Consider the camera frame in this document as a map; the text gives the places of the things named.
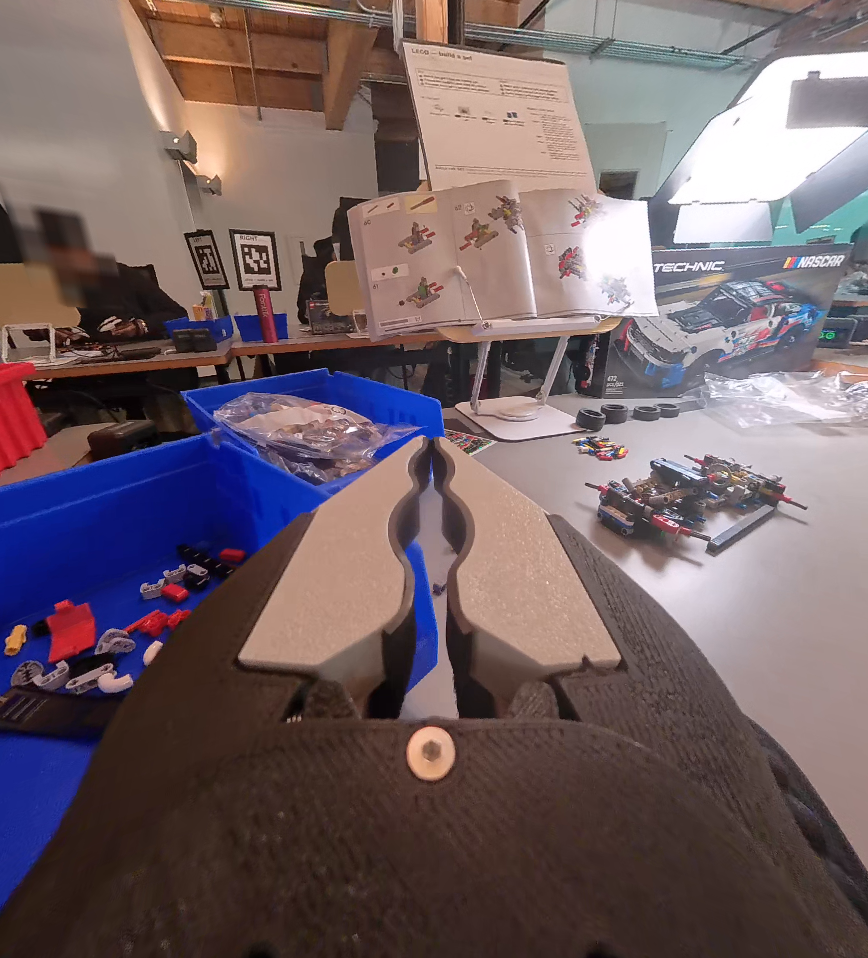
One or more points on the white printed instruction sign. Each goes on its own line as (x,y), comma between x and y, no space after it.
(493,135)

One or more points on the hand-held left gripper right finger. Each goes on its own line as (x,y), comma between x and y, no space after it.
(527,591)

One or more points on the studio softbox light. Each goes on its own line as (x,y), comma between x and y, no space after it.
(741,150)

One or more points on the lego instruction booklet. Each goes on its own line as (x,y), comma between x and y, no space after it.
(419,247)

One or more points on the wooden post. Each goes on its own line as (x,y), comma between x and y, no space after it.
(431,21)

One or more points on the black white marker sign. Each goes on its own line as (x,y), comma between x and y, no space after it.
(255,260)
(205,260)

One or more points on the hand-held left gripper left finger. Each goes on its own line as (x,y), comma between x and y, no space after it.
(321,591)

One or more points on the clear bag of lego parts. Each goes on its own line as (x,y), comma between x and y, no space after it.
(291,426)

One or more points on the long dark lego beam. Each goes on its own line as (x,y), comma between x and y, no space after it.
(741,528)

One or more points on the pile of small lego pins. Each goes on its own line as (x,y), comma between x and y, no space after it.
(598,447)

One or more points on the white book stand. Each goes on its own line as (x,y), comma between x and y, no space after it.
(516,423)

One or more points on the empty clear plastic bag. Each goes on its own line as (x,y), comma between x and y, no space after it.
(778,397)

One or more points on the lego car chassis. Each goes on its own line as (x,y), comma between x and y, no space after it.
(673,494)

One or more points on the small blue storage bin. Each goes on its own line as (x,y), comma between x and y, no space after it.
(243,325)
(224,329)

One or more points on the tan chair backrest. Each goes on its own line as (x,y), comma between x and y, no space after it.
(344,288)

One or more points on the black lego tyre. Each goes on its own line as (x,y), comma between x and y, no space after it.
(668,410)
(589,419)
(645,413)
(616,414)

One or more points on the lego race car box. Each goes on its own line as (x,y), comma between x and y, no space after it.
(741,314)

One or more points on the group of loose lego parts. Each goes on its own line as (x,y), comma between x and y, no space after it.
(72,629)

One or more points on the black flat lego panel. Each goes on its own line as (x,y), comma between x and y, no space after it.
(37,711)

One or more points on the colourful sticker sheet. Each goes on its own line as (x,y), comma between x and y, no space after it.
(467,441)

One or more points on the black box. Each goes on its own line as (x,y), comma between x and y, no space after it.
(194,340)

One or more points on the blue plastic bin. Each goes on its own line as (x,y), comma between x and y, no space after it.
(67,539)
(209,419)

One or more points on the small dark box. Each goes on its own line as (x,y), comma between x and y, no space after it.
(329,318)

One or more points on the black device green display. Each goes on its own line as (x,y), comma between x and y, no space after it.
(834,334)

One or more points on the black case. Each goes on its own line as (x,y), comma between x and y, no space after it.
(123,438)

